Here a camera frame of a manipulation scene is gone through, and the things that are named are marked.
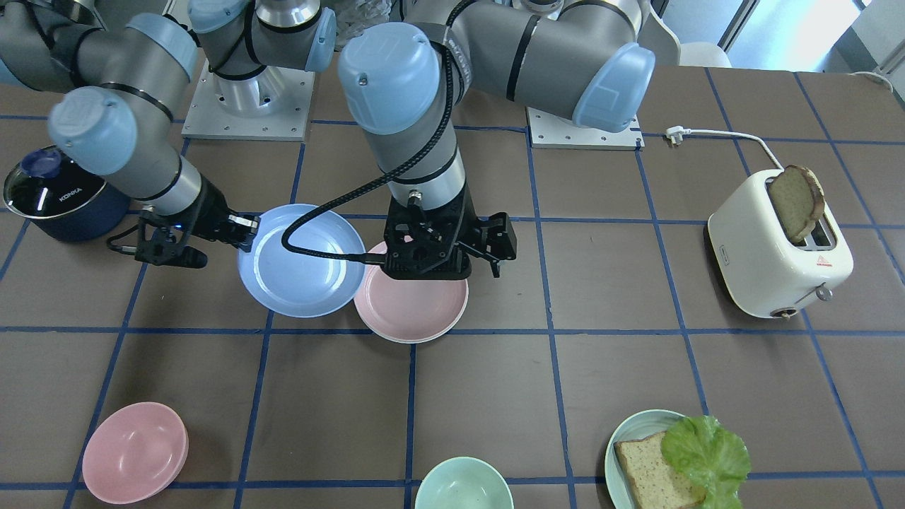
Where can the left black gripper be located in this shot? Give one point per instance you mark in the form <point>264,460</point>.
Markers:
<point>471,218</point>

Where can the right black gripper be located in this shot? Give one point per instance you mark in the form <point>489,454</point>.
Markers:
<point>205,210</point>

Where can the pink plate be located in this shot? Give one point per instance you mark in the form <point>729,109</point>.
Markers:
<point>380,290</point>

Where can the blue plate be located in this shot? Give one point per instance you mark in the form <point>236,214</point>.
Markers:
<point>297,285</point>

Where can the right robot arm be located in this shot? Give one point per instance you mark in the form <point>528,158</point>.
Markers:
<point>121,89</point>

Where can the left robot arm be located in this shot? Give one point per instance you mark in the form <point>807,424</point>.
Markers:
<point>402,81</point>

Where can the cream plate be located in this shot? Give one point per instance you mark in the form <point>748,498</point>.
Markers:
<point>410,326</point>

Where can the dark blue pot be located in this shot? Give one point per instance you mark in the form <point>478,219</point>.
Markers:
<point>65,201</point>

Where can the green bowl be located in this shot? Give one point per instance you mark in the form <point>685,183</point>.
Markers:
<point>463,482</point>

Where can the pink bowl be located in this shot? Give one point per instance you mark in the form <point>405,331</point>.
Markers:
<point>135,453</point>

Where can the green plate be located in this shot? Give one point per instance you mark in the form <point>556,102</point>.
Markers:
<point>640,425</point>

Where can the green lettuce leaf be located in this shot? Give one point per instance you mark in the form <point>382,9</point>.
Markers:
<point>710,456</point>

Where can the bread slice on plate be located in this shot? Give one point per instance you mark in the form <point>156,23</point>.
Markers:
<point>652,481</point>

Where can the cream toaster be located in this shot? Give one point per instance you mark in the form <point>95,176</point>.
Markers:
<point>765,275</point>

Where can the bread slice in toaster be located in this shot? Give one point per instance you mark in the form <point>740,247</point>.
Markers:
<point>798,200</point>

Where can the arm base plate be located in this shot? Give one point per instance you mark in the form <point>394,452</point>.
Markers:
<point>550,131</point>
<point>272,106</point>

